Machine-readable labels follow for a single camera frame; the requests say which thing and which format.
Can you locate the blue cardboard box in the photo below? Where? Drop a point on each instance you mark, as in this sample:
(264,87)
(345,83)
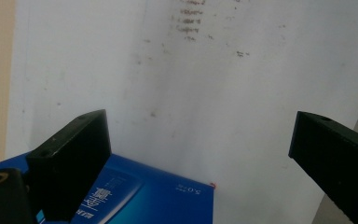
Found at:
(167,202)

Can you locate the white table mat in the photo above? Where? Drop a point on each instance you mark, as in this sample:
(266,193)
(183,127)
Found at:
(199,93)

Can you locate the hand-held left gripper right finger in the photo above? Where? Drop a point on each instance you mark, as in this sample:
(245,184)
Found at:
(338,161)

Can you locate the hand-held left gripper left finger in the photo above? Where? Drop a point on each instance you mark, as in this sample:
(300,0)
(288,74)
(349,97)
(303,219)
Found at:
(71,168)

